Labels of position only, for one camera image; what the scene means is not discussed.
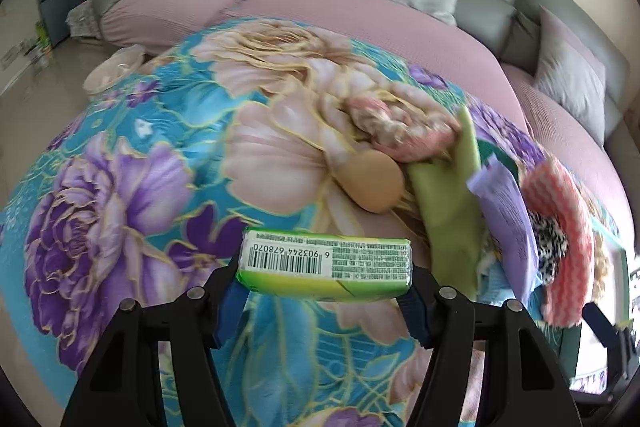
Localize pink wavy striped cloth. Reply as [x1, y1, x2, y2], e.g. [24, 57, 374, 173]
[520, 157, 596, 328]

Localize bottles on floor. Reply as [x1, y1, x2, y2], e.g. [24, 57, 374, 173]
[22, 22, 53, 68]

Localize tan oval sponge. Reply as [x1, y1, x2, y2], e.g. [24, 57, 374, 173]
[336, 149, 405, 212]

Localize light green cloth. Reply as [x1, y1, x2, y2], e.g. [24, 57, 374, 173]
[405, 107, 488, 305]

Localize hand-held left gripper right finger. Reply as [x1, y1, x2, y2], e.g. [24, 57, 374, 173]
[395, 264, 583, 427]

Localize pink lace cloth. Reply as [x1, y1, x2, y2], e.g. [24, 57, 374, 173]
[350, 94, 463, 162]

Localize leopard print scrunchie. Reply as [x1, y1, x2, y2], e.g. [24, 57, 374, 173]
[530, 212, 568, 285]

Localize purple packet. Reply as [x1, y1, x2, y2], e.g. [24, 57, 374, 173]
[466, 157, 541, 305]

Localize grey and pink cushion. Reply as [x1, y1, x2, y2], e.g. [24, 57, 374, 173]
[532, 5, 607, 135]

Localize floral blanket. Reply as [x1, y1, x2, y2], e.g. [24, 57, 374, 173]
[0, 19, 628, 427]

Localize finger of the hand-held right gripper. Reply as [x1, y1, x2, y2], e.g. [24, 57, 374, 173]
[582, 302, 631, 373]

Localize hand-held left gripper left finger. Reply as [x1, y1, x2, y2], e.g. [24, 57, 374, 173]
[60, 252, 246, 427]

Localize green tissue pack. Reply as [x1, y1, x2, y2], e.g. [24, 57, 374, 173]
[235, 227, 416, 304]

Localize teal box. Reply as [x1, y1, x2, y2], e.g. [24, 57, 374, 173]
[560, 207, 632, 395]

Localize folded newspaper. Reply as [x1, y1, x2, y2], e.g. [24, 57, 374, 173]
[67, 2, 103, 40]

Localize pink sofa seat cover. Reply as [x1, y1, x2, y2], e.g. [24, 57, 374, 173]
[100, 0, 301, 58]
[220, 0, 531, 132]
[502, 64, 640, 228]

